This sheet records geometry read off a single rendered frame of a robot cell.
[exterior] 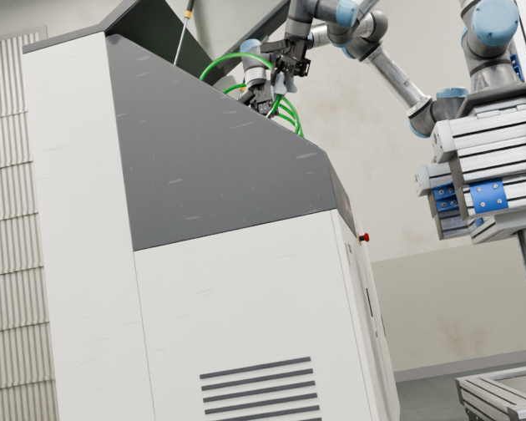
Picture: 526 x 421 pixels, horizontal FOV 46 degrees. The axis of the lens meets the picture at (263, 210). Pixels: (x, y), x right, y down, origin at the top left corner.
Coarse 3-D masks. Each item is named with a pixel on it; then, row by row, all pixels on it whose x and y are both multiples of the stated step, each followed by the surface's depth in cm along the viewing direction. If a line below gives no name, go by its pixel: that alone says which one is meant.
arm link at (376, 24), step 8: (376, 8) 219; (368, 16) 215; (376, 16) 216; (384, 16) 220; (320, 24) 207; (360, 24) 213; (368, 24) 215; (376, 24) 216; (384, 24) 220; (312, 32) 203; (320, 32) 205; (360, 32) 215; (368, 32) 217; (376, 32) 219; (384, 32) 223; (312, 40) 203; (320, 40) 205; (328, 40) 208; (376, 40) 226; (312, 48) 207
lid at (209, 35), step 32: (128, 0) 182; (160, 0) 188; (224, 0) 213; (256, 0) 226; (288, 0) 242; (128, 32) 189; (160, 32) 200; (192, 32) 215; (224, 32) 229; (256, 32) 243; (192, 64) 228; (224, 64) 244
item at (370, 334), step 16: (352, 240) 198; (352, 256) 180; (352, 272) 167; (368, 304) 208; (368, 320) 190; (368, 336) 175; (368, 352) 162; (384, 384) 200; (384, 400) 184; (384, 416) 169
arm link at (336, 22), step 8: (320, 0) 173; (328, 0) 172; (336, 0) 172; (344, 0) 172; (320, 8) 173; (328, 8) 172; (336, 8) 171; (344, 8) 171; (352, 8) 171; (320, 16) 174; (328, 16) 173; (336, 16) 172; (344, 16) 171; (352, 16) 172; (328, 24) 178; (336, 24) 175; (344, 24) 173; (352, 24) 175; (336, 32) 180; (344, 32) 181
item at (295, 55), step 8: (296, 40) 179; (304, 40) 179; (288, 48) 183; (296, 48) 181; (304, 48) 181; (280, 56) 184; (288, 56) 183; (296, 56) 181; (304, 56) 182; (280, 64) 184; (288, 64) 183; (296, 64) 182; (304, 64) 184; (280, 72) 187; (288, 72) 183; (296, 72) 183; (304, 72) 185
